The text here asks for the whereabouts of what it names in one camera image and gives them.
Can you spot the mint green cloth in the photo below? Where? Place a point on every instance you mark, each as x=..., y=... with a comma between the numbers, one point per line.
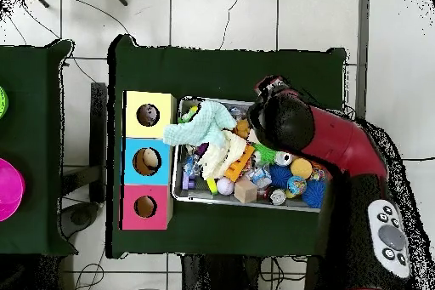
x=204, y=126

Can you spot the globe print ball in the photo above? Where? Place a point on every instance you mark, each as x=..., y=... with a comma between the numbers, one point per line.
x=296, y=185

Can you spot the colourful dotted paper wrapper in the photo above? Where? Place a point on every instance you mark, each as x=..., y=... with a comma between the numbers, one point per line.
x=146, y=113

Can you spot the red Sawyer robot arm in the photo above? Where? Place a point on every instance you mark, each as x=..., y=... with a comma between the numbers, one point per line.
x=340, y=143

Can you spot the grey mesh bin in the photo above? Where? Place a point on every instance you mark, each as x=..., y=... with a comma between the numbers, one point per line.
x=204, y=194

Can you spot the wooden box with three holes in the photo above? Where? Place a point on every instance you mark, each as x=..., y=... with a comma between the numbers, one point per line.
x=134, y=167

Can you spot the green spiky ball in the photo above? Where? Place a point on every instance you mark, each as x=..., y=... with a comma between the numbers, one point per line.
x=264, y=154

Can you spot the toy foam burger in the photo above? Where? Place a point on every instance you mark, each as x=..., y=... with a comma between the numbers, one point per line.
x=300, y=168

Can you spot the cream cloth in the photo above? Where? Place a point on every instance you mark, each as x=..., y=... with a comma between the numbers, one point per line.
x=221, y=157

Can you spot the small blue spiky ball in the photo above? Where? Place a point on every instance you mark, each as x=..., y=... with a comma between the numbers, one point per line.
x=280, y=176

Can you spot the wooden cube block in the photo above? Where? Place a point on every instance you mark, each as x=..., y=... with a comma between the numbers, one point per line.
x=245, y=190

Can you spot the grey floor base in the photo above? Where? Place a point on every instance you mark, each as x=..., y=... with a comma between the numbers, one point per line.
x=80, y=217

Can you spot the dark green side table cloth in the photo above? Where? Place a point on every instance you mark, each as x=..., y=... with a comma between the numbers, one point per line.
x=30, y=65

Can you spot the bright green round object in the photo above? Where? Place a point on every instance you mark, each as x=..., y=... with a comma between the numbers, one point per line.
x=2, y=103

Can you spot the pink plastic bowl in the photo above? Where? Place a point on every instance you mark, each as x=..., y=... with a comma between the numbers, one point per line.
x=10, y=188

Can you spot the black frame between tables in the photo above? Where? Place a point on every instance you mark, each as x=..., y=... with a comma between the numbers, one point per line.
x=98, y=140

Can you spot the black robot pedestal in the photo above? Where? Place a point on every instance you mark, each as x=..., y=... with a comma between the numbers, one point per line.
x=221, y=276

